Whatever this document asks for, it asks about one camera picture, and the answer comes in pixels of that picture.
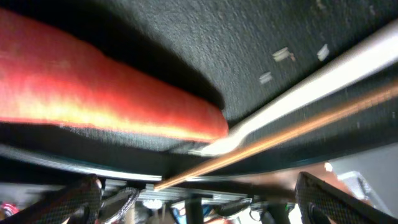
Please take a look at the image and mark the round black serving tray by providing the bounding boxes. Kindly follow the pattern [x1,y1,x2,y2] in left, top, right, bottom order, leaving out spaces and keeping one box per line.
[1,1,397,177]

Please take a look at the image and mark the orange carrot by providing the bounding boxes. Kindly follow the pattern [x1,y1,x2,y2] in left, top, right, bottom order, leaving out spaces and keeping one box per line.
[1,9,228,142]

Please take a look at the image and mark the wooden chopstick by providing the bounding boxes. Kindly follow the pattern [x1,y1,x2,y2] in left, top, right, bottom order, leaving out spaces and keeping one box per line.
[154,81,397,191]

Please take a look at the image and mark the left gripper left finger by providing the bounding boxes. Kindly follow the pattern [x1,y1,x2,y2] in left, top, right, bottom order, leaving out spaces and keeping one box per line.
[1,174,101,223]

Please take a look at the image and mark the white plastic fork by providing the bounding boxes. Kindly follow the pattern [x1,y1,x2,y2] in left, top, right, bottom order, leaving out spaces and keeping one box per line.
[190,20,397,157]

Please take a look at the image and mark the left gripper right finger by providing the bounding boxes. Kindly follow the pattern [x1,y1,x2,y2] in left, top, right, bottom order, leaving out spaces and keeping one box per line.
[295,172,397,224]

